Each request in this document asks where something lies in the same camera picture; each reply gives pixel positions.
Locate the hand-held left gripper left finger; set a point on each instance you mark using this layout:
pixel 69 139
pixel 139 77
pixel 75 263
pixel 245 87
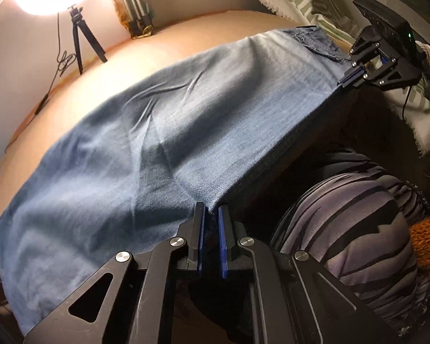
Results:
pixel 200 236

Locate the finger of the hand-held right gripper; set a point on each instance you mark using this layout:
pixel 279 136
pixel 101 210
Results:
pixel 394 73
pixel 363 44

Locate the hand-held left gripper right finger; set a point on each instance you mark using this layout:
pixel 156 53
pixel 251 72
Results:
pixel 222 243

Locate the blue denim pants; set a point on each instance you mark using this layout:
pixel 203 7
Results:
pixel 147 132

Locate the person's striped leggings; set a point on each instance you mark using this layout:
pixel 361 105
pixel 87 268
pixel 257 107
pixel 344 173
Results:
pixel 362 222

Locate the orange knit cloth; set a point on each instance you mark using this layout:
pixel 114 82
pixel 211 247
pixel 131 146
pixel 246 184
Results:
pixel 428 243

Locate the black mini tripod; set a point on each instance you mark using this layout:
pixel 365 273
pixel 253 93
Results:
pixel 77 36

